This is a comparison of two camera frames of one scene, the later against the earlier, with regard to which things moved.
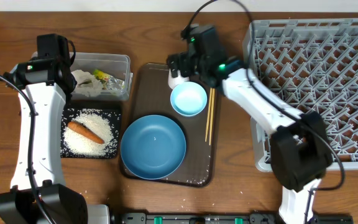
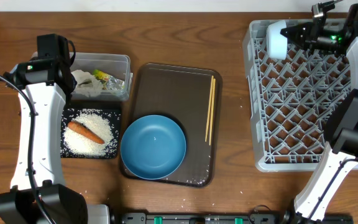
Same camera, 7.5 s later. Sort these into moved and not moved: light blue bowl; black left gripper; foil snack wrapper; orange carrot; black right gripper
Moved: light blue bowl; black right gripper
Not moved: orange carrot; black left gripper; foil snack wrapper
